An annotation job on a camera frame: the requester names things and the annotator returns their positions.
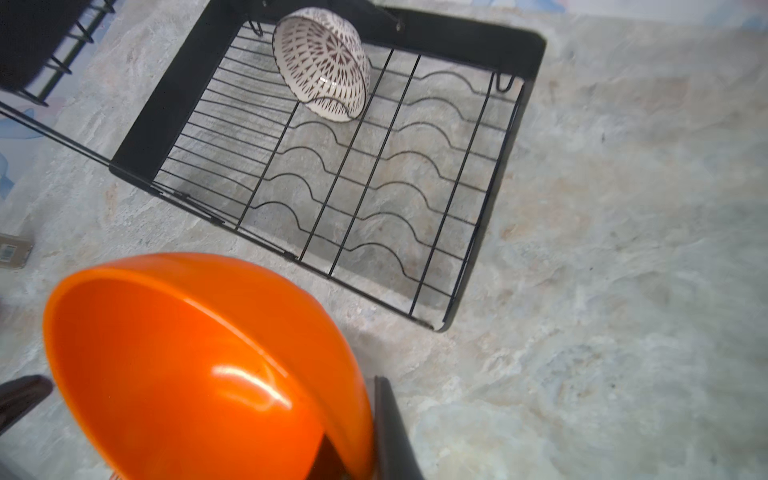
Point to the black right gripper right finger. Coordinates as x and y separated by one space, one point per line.
395 457

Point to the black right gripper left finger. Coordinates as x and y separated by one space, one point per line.
19 396

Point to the orange plastic bowl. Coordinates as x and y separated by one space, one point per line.
201 366

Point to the white brown patterned bowl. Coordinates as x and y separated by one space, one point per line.
321 58

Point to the black wire dish rack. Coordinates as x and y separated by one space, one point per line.
392 205

